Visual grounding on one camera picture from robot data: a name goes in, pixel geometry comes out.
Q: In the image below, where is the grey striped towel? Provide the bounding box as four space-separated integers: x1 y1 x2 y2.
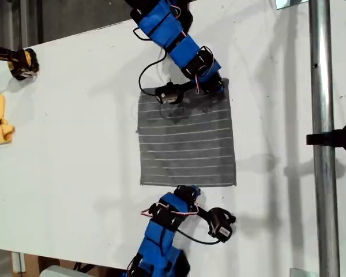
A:
136 78 238 188

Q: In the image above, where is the black clamp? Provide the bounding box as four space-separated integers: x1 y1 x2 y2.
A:
306 122 346 153

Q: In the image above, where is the white box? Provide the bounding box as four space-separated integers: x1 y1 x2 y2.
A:
39 264 76 277

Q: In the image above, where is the yellow black power tool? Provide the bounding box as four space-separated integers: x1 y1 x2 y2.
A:
0 44 40 81

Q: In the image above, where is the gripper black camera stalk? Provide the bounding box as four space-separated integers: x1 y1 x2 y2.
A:
178 80 204 96
194 206 213 223

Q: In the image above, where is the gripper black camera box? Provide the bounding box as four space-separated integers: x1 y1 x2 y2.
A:
208 207 236 243
155 83 183 105

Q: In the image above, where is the gripper black camera cable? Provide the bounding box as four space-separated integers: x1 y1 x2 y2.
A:
175 229 223 245
132 26 167 96

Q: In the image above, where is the steel post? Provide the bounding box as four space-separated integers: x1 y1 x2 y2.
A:
308 0 341 277

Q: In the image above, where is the white table bracket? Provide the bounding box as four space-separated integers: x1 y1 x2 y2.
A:
11 252 27 274

